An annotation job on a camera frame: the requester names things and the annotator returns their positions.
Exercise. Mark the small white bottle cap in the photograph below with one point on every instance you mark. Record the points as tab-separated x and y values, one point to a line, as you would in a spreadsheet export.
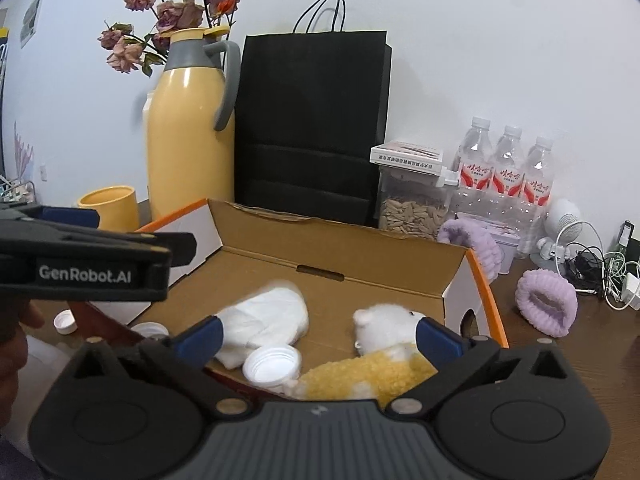
65	321

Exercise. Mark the white cloth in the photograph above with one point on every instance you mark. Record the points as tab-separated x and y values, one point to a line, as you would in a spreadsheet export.
270	315

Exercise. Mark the white round lid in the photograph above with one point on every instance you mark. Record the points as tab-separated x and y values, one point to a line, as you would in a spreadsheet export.
150	330

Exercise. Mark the clear seed container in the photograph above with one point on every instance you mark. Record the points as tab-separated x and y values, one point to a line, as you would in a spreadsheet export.
410	215

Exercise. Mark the yellow ceramic mug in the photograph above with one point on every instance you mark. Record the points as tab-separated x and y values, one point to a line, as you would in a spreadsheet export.
110	205

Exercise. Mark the person's left hand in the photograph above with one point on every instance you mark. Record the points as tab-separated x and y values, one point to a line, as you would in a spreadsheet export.
31	316

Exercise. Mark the white charger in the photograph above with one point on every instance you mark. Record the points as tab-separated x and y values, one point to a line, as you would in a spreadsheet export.
632	292

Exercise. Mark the white ribbed bottle cap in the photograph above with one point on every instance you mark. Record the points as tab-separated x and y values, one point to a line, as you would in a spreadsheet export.
267	365

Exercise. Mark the dried pink rose bouquet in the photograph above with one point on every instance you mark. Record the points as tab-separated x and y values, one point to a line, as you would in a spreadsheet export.
172	15

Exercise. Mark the floral wall sticker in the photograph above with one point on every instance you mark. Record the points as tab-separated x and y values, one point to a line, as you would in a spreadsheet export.
22	152

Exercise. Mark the flat white box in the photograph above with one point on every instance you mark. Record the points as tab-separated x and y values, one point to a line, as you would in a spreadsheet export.
405	155

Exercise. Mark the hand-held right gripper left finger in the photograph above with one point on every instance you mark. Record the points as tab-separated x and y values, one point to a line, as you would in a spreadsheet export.
205	337

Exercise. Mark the orange cardboard box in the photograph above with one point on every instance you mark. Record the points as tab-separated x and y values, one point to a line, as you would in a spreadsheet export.
350	265

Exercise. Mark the black paper bag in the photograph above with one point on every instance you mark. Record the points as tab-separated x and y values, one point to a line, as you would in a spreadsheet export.
310	110

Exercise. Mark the yellow thermos jug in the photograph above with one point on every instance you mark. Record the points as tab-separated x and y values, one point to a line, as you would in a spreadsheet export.
185	135

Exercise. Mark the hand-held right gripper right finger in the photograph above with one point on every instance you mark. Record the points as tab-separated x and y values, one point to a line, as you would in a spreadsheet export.
432	337

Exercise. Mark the small black device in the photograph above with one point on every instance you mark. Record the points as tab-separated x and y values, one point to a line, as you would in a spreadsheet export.
626	235

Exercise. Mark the white tin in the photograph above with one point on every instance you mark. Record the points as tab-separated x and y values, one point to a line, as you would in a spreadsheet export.
505	250

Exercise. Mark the white and yellow plush toy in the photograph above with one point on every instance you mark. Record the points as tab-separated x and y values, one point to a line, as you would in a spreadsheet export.
385	322

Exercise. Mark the small white desk fan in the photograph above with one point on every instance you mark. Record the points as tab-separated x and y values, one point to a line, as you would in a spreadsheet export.
562	215

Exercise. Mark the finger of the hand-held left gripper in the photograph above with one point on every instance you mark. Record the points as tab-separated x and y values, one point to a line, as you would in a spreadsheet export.
70	216
150	245

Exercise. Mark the clear water bottle red label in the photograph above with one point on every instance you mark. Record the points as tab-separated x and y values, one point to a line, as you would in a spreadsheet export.
472	160
507	170
537	185

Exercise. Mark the purple fluffy headband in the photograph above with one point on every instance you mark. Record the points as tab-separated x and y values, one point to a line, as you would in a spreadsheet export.
467	232
550	325

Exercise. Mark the wall poster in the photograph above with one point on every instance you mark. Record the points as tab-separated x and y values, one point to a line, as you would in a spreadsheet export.
31	20

